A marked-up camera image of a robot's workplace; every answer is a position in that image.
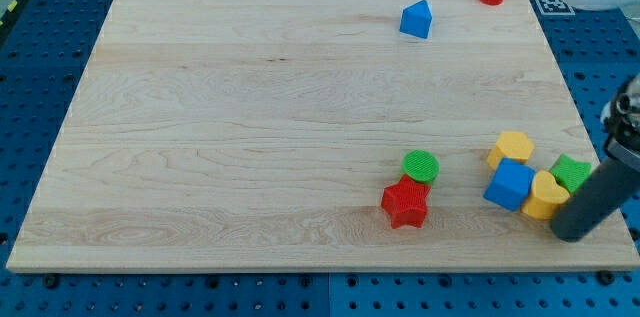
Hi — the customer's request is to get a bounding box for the yellow heart block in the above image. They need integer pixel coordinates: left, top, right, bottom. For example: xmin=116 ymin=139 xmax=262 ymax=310
xmin=520 ymin=171 xmax=570 ymax=220

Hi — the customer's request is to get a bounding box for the green cylinder block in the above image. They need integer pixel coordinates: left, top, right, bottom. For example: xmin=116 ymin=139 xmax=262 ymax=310
xmin=402 ymin=150 xmax=440 ymax=184

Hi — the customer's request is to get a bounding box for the wooden board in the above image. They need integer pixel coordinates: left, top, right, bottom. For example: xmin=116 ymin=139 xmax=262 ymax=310
xmin=7 ymin=0 xmax=639 ymax=274

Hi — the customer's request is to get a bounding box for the blue cube block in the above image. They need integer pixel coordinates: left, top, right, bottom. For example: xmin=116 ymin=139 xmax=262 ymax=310
xmin=483 ymin=158 xmax=535 ymax=211

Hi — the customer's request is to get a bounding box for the blue triangular prism block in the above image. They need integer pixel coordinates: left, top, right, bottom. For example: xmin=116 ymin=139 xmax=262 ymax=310
xmin=399 ymin=0 xmax=432 ymax=39

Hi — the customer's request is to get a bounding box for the red star block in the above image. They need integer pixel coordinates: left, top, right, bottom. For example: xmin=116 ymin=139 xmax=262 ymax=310
xmin=381 ymin=174 xmax=431 ymax=229

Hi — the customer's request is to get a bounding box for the white fiducial marker tag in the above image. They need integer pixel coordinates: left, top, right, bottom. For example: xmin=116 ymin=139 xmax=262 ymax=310
xmin=534 ymin=0 xmax=575 ymax=16

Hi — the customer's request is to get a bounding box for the yellow hexagon block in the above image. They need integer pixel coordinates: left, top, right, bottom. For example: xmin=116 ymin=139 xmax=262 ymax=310
xmin=486 ymin=131 xmax=535 ymax=170

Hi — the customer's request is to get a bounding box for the green star block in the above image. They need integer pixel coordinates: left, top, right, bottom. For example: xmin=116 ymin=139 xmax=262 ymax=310
xmin=549 ymin=154 xmax=591 ymax=194

